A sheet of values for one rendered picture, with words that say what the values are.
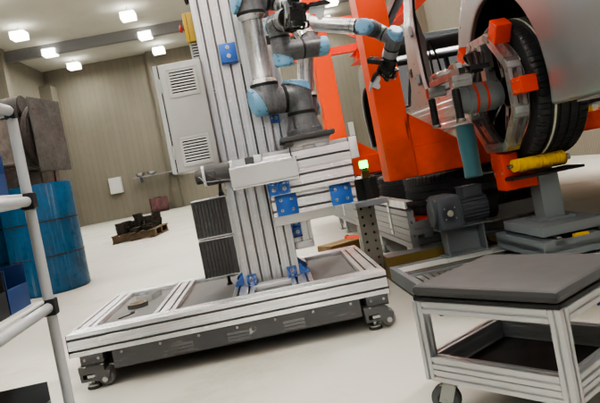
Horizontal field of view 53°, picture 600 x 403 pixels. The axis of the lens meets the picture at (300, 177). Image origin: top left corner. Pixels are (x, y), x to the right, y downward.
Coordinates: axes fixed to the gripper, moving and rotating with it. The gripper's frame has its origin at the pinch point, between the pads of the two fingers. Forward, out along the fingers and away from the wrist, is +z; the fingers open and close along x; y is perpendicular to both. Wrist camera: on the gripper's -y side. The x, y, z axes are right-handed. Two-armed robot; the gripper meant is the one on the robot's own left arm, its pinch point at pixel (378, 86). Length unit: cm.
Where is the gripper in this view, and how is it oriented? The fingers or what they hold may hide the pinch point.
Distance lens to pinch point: 316.8
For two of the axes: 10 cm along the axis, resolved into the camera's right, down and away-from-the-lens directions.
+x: 7.5, -4.3, 5.1
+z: -1.1, 6.7, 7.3
